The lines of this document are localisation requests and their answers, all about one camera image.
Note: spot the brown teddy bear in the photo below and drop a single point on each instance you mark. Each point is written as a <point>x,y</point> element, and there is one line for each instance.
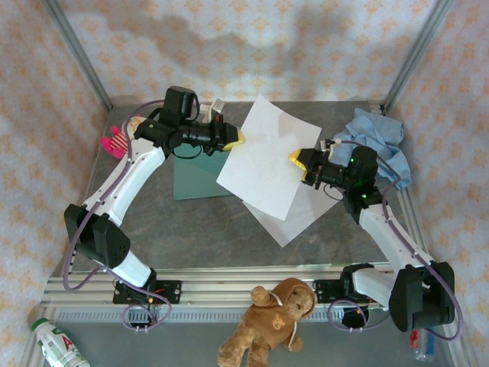
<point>267,321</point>

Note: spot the green circuit board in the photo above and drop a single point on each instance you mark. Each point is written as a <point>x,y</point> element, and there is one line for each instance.
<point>378,307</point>

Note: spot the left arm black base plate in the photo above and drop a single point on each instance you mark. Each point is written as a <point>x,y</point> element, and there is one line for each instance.
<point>172,292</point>

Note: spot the white milk bottle green cap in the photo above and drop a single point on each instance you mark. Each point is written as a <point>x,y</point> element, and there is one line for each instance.
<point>57,344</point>

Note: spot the aluminium frame post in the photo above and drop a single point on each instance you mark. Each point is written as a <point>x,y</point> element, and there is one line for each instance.
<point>79,53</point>
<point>417,53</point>

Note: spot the white paper sheet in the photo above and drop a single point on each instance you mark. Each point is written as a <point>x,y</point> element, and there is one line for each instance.
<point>263,160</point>
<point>294,225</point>

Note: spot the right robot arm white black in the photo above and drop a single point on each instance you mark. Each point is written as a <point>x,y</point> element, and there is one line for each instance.
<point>397,241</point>

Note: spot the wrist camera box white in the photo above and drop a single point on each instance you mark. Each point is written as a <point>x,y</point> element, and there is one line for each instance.
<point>328,145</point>
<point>214,111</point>

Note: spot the crumpled blue cloth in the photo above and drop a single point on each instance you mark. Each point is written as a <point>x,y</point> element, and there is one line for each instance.
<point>366,130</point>

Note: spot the pink striped plush doll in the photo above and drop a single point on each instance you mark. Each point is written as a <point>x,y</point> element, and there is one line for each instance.
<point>114,143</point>

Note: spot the aluminium side rail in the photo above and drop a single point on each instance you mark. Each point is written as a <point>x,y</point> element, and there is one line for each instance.
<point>96,152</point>
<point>376,108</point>

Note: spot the aluminium cross rails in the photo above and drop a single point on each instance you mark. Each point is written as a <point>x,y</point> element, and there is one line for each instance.
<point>229,290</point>

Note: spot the clear plastic water bottle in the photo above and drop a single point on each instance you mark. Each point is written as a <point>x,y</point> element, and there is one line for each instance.
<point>420,349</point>

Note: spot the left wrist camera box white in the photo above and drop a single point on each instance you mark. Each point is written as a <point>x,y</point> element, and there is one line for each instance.
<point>214,111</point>

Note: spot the green paper folder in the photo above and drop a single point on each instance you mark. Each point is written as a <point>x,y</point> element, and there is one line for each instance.
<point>191,179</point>

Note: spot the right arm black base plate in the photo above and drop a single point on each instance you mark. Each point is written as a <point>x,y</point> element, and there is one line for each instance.
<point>322,290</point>

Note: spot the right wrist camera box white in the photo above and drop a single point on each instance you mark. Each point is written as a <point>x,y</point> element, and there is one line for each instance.
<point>328,145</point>

